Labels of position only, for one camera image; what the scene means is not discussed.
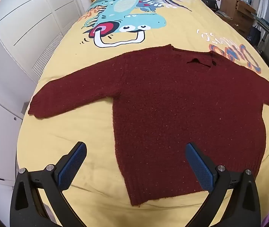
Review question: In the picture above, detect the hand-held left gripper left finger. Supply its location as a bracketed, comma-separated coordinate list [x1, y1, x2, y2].
[9, 141, 88, 227]

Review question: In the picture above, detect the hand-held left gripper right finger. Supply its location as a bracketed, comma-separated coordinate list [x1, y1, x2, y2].
[185, 142, 261, 227]

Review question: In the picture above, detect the dark red knit sweater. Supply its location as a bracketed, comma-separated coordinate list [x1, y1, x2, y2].
[28, 44, 269, 206]

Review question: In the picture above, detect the yellow printed blanket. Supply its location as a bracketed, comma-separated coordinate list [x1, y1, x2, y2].
[16, 0, 269, 227]

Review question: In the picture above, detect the dark blue bag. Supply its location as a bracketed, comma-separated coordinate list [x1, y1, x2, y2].
[247, 26, 261, 45]

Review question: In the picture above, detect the brown wooden cabinet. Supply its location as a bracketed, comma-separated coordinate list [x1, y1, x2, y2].
[220, 0, 257, 37]

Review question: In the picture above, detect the white wardrobe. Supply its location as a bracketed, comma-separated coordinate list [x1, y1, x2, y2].
[0, 0, 95, 194]

